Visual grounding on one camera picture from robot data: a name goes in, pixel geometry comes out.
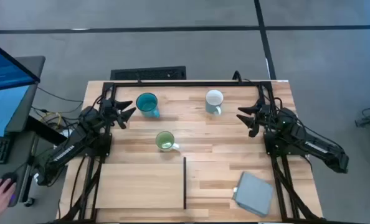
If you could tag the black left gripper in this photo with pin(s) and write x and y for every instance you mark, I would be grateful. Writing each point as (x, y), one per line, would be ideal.
(111, 109)

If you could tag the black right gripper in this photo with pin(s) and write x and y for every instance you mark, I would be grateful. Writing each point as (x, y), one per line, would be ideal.
(263, 113)

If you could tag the large teal mug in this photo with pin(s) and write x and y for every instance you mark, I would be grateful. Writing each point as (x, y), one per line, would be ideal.
(147, 102)

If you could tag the small green mug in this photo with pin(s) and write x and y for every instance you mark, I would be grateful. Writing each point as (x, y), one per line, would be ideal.
(164, 140)

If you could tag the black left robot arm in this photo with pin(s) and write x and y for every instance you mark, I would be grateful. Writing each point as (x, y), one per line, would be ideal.
(66, 149)

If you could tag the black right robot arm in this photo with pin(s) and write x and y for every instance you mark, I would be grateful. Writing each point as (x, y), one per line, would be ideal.
(315, 147)

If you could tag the thin black shelf bar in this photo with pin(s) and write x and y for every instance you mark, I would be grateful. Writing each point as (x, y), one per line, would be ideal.
(184, 183)

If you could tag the white and pale blue mug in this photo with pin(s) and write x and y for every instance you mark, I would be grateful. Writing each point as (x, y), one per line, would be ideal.
(214, 99)

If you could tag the black floor grille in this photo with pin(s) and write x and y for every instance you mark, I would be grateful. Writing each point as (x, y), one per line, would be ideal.
(147, 73)

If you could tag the white box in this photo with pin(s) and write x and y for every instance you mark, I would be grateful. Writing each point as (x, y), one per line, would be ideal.
(67, 133)

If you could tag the folded grey cloth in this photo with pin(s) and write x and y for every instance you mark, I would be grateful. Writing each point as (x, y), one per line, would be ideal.
(254, 194)

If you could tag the black desk leg bar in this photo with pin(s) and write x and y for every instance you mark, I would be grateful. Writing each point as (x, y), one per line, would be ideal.
(45, 129)

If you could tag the dark grey desk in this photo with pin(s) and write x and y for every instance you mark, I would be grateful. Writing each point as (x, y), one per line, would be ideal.
(17, 161)
(30, 102)

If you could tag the computer monitor with blue screen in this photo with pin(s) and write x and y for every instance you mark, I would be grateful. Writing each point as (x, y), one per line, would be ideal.
(4, 71)

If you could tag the black caster wheel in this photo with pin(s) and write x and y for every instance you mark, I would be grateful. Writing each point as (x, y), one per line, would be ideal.
(29, 202)

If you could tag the black computer mouse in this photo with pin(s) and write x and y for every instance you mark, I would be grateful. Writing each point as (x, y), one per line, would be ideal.
(9, 178)

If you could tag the black aluminium table frame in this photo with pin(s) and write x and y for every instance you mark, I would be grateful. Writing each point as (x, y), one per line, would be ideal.
(188, 84)

